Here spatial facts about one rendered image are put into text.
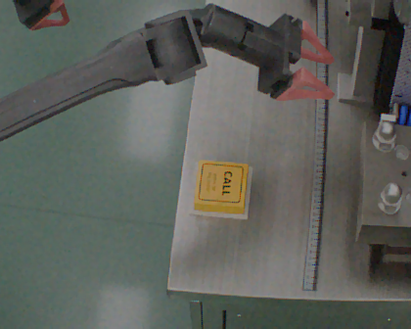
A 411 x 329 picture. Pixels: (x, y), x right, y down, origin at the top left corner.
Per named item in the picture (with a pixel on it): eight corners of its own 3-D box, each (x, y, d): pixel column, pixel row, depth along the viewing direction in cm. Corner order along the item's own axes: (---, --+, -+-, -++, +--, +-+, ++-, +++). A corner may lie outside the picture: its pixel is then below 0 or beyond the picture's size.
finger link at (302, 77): (318, 120, 127) (259, 95, 123) (319, 77, 130) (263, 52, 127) (345, 100, 122) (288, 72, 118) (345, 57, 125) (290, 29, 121)
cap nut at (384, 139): (372, 128, 127) (376, 111, 123) (395, 130, 127) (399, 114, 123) (372, 151, 125) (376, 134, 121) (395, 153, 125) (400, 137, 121)
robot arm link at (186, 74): (169, 86, 117) (149, 23, 115) (142, 80, 128) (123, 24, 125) (254, 54, 120) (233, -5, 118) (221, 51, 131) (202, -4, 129)
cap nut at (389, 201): (378, 189, 122) (383, 173, 118) (401, 191, 122) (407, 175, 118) (377, 213, 121) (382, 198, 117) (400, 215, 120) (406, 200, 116)
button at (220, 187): (199, 166, 139) (199, 159, 137) (248, 171, 139) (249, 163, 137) (193, 211, 136) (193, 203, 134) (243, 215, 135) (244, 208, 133)
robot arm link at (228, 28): (195, 38, 116) (211, -1, 116) (177, 37, 122) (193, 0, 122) (244, 58, 119) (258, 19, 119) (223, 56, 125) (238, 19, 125)
